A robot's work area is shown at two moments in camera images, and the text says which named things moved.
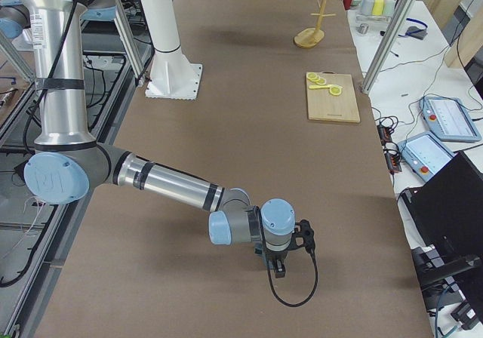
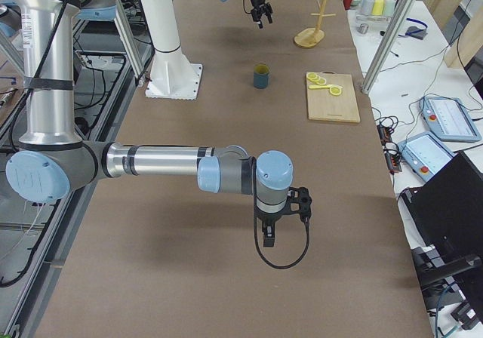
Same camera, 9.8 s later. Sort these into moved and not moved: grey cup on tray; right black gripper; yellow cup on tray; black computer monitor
Moved: right black gripper
Not moved: grey cup on tray; yellow cup on tray; black computer monitor
